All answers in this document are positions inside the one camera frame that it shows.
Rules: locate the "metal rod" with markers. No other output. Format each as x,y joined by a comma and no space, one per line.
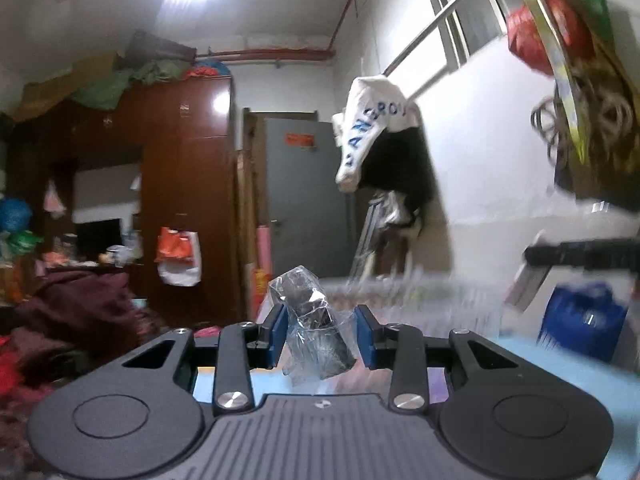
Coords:
425,35

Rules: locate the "plastic-wrapped black item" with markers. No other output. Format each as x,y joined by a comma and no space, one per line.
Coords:
315,320

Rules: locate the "white and black jacket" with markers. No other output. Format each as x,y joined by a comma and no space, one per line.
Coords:
370,125

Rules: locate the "grey cardboard box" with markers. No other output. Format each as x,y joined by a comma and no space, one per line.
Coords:
527,285

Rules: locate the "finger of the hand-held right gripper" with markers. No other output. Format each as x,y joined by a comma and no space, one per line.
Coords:
580,254

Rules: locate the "green cloth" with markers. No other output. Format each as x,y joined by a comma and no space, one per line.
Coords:
105,90

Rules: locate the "metal crutches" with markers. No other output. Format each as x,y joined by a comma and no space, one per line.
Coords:
367,240

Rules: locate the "pink roll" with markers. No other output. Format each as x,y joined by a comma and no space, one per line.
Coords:
264,252

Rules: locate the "dark suitcase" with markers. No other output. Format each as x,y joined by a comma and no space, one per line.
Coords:
160,47

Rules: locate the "maroon cloth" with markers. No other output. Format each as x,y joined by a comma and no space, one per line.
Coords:
85,305

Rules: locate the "orange and white plastic bag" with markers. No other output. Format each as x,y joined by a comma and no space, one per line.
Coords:
176,255

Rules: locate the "clear plastic basket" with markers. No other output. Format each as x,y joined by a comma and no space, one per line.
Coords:
440,305

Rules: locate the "blue plastic bag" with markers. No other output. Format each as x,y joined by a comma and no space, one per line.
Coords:
15,215

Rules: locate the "red packet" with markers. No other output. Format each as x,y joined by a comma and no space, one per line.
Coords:
260,285

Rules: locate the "brown wooden wardrobe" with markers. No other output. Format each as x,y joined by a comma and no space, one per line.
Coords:
175,170

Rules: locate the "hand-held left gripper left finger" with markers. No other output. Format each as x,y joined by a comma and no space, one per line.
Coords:
277,334

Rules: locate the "red pipe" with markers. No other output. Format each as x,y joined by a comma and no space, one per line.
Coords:
280,52

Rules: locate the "olive hanging bag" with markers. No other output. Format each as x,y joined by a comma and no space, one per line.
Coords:
610,180

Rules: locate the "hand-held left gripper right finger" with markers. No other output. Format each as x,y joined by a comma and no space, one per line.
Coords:
363,336

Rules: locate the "brown cardboard box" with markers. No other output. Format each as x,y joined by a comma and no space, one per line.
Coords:
60,80

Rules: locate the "red hanging bag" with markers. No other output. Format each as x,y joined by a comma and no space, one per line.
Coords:
530,35

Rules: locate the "grey door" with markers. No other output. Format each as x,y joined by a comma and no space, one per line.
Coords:
305,195

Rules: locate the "pink plastic bag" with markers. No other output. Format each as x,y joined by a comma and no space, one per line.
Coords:
52,202

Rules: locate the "window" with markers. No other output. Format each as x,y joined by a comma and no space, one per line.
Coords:
470,15

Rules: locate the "black monitor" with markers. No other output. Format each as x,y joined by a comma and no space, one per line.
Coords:
97,237

